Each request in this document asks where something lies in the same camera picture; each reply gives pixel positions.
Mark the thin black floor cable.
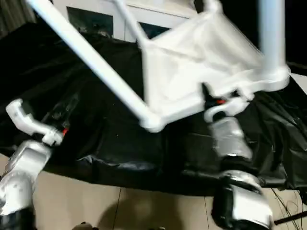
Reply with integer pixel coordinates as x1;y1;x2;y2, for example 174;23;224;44
271;189;307;230

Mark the black stand bar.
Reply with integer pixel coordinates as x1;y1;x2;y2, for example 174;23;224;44
274;212;307;225

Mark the white plastic table top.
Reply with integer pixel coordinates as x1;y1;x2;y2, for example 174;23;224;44
140;4;291;134

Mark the white plastic table leg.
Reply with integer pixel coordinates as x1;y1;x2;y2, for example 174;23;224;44
203;0;220;9
25;0;154;122
258;0;287;72
112;0;151;47

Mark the white cabinet with glass doors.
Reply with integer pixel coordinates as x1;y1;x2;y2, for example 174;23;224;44
51;0;196;44

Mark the black plastic mat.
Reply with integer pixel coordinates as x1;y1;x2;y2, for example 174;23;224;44
0;23;307;196

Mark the dark cabinet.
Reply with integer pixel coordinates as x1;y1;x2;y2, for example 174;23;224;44
194;0;307;64

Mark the grey curtain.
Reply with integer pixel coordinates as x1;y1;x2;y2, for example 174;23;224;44
0;0;36;31

